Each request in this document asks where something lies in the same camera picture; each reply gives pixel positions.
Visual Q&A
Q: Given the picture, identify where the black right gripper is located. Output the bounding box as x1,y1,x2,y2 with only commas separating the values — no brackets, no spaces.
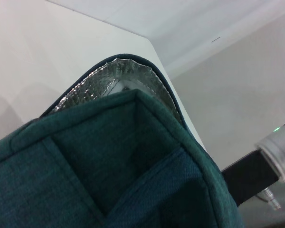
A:
222,149,285,207

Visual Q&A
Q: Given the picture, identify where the dark teal insulated lunch bag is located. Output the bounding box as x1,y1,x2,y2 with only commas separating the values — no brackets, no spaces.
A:
0,52,247,228

